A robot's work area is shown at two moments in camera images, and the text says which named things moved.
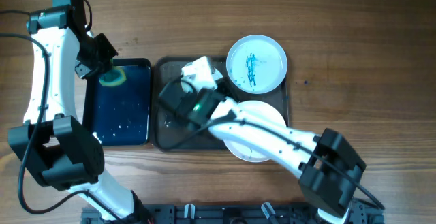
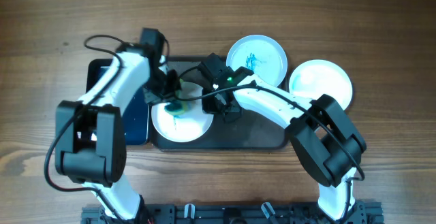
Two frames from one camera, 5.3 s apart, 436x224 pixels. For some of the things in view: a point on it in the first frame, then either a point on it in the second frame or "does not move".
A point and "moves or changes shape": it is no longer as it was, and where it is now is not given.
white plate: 257,64 does not move
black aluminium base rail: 230,213 does not move
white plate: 262,109 to 316,77
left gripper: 84,71 to 149,96
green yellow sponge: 114,77 moves or changes shape
